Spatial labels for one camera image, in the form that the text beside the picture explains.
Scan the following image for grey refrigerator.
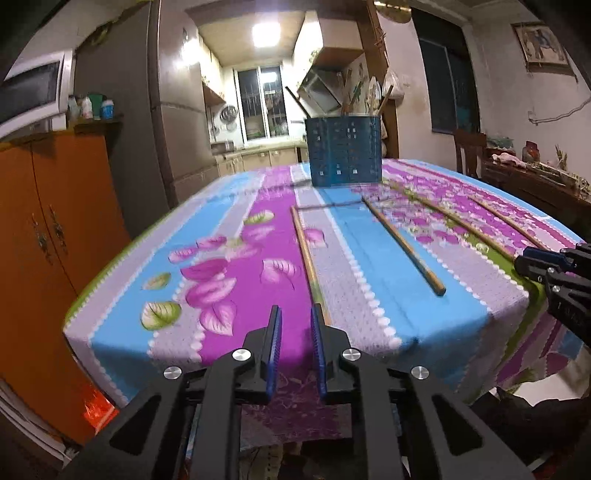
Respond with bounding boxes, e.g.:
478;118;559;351
74;1;218;237

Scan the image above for dark wooden side table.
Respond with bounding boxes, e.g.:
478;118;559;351
480;159;590;238

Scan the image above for white microwave oven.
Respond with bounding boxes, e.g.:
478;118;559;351
1;49;74;140

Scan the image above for kitchen window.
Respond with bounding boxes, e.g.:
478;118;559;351
235;65;290;142

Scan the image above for white bottle on cabinet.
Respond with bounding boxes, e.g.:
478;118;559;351
80;96;94;120

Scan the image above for hanging white plastic bag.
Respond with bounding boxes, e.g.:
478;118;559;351
382;70;405;101

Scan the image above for green container on cabinet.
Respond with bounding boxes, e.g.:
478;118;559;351
88;93;105;120

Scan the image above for dark wooden chair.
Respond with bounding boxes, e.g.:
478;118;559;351
453;129;487;179

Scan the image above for dark room window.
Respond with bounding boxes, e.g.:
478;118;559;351
413;9;481;134

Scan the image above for floral striped tablecloth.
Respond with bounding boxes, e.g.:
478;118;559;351
62;158;585;453

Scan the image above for round brass wall plate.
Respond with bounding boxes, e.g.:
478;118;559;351
374;0;412;24

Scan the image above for orange wooden cabinet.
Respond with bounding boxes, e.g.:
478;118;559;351
1;121;130;444

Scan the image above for wooden chopstick green end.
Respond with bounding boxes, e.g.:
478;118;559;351
290;206;332;326

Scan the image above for range hood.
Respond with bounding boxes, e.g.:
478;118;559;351
298;67;342;115

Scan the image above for wooden chopstick far right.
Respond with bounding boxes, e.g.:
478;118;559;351
470;196;547;250

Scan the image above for framed wall picture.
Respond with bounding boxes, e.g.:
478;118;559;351
512;22;575;76

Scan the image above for blue perforated utensil holder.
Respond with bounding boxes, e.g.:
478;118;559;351
304;115;382;188

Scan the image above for blue cup on cabinet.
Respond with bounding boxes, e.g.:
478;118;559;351
100;99;114;120

